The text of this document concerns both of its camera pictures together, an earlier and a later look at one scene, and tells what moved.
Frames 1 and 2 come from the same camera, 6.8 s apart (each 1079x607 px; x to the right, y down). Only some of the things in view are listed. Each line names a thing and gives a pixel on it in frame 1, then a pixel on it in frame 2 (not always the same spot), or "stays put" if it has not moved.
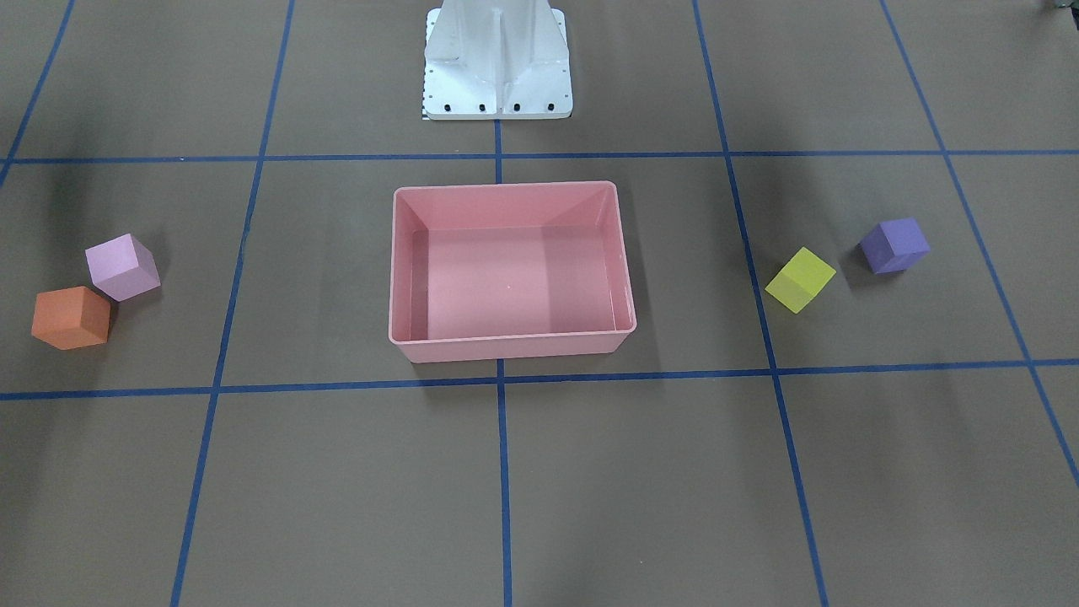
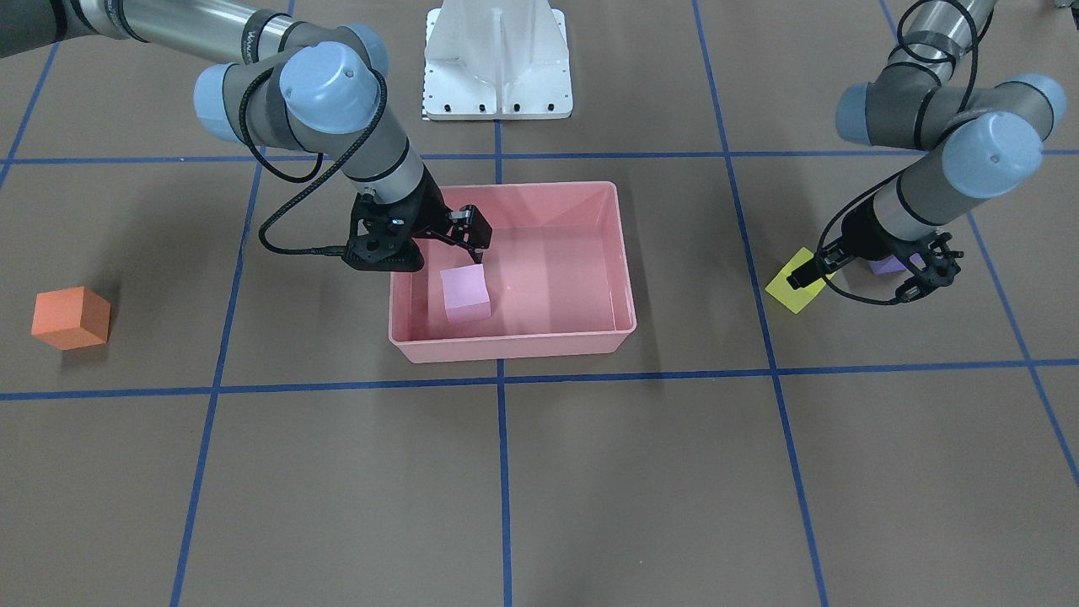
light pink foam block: x=122 y=267 -> x=465 y=293
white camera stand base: x=497 y=60 stays put
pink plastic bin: x=480 y=272 stays put
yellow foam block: x=801 y=280 stays put
